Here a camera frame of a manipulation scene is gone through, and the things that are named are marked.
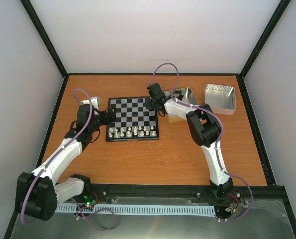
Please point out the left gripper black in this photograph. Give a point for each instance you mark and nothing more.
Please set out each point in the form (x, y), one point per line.
(107, 121)

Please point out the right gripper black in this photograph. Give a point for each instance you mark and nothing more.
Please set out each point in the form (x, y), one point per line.
(148, 105)

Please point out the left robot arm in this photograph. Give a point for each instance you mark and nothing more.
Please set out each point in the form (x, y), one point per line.
(38, 193)

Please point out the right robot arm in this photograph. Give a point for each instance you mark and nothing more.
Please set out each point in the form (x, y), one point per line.
(205, 129)

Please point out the black silver chess board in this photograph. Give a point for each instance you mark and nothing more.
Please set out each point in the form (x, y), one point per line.
(131, 112)

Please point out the white king piece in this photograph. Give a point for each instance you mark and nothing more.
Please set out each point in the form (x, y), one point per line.
(135, 131)

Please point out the yellow metal tin box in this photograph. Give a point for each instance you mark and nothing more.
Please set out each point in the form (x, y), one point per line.
(187, 97)

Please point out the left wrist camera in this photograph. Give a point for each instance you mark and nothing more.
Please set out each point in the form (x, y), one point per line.
(95, 101)

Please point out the light blue cable duct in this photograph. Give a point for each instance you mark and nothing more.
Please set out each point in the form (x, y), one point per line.
(143, 210)

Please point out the black aluminium frame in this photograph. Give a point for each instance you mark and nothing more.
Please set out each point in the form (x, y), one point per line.
(271, 191)

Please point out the metal base plate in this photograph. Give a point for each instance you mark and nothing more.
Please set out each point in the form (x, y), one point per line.
(265, 219)

